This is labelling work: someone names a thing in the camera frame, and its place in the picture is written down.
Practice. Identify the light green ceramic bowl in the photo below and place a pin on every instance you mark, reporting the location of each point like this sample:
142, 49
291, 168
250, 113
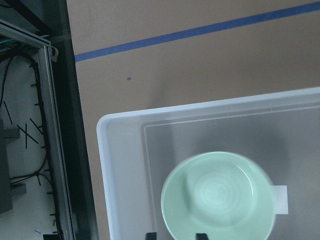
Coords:
222, 194

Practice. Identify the white label in box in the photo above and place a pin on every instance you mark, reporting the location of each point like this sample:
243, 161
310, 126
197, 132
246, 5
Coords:
281, 199

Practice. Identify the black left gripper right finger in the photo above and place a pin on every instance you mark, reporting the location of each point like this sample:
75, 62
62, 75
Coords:
201, 236

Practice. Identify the clear plastic storage box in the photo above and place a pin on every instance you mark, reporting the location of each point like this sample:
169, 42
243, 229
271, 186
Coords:
278, 131

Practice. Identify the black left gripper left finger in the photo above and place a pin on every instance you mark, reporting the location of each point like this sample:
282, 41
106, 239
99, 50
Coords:
151, 236

